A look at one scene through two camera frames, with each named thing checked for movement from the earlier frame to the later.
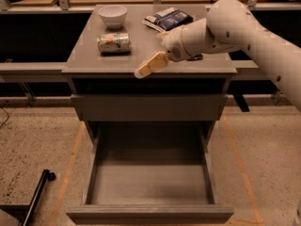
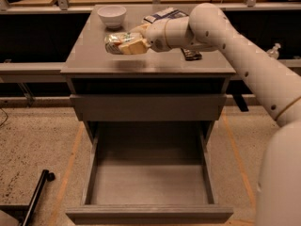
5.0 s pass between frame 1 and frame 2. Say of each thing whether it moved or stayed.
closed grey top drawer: stayed
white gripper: moved
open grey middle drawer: stayed
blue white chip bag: stayed
